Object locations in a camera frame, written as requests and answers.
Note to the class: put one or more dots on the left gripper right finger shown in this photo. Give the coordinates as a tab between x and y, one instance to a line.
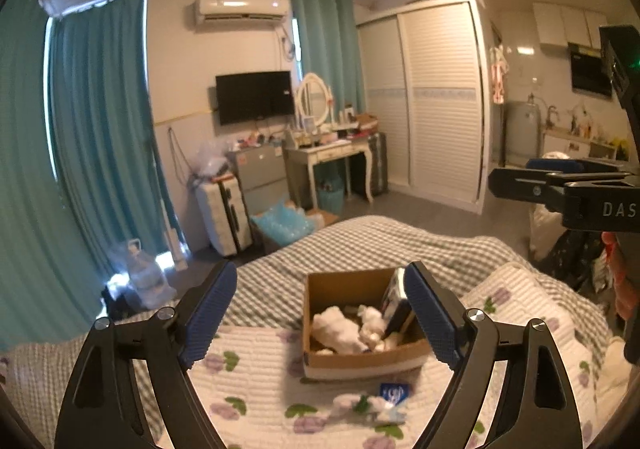
536	407

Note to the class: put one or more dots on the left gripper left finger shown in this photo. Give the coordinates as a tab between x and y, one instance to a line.
102	405

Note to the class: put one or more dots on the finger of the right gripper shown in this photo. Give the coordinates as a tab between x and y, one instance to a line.
555	188
571	165

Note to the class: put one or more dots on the grey sock bundle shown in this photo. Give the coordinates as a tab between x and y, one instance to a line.
372	332

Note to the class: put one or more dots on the person's right hand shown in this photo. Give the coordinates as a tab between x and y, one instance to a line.
622	273

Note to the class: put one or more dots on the grey water heater tank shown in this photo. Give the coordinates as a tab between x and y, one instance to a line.
522	135

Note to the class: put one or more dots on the black range hood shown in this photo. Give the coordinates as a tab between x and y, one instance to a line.
586	72

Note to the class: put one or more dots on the clear water jug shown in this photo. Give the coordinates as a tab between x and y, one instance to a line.
145	275

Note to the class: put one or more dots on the blue curtain left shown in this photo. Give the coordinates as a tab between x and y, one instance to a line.
50	285

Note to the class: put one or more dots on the blue curtain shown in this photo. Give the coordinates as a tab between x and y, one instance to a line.
50	285
104	144
328	35

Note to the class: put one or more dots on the white kitchen cabinets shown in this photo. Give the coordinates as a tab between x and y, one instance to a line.
561	26

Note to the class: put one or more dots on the blue tissue pack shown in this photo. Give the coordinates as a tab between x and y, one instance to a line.
397	394

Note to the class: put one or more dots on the white floral quilt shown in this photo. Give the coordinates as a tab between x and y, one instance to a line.
375	378

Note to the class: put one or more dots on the white louvered wardrobe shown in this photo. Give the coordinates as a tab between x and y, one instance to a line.
426	79

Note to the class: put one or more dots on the dark striped suitcase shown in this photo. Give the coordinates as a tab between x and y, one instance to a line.
379	175

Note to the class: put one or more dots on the white green rolled sock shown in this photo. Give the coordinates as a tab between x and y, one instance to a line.
360	404

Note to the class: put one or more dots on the black and white tissue pack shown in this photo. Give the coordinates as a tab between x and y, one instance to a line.
396	310

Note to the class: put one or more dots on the teal waste basket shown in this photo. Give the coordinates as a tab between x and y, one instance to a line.
331	194

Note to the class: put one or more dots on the white sock in box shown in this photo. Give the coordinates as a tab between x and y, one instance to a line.
334	331

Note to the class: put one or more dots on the brown cardboard box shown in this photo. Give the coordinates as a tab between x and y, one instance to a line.
359	324

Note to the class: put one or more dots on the white suitcase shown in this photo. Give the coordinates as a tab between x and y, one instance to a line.
221	203

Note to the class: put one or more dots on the white oval vanity mirror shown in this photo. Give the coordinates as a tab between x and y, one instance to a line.
312	101

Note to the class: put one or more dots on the blue curtain middle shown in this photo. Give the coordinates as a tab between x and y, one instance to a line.
104	144

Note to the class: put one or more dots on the blue curtain right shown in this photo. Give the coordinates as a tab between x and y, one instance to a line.
328	35

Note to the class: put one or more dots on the blue plastic bag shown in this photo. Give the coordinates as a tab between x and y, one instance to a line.
282	225

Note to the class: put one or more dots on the grey mini fridge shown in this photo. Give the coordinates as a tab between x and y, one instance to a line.
262	177

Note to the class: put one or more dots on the white air conditioner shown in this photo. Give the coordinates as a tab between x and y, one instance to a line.
214	11

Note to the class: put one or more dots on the black wall television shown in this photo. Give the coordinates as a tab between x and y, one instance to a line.
254	96

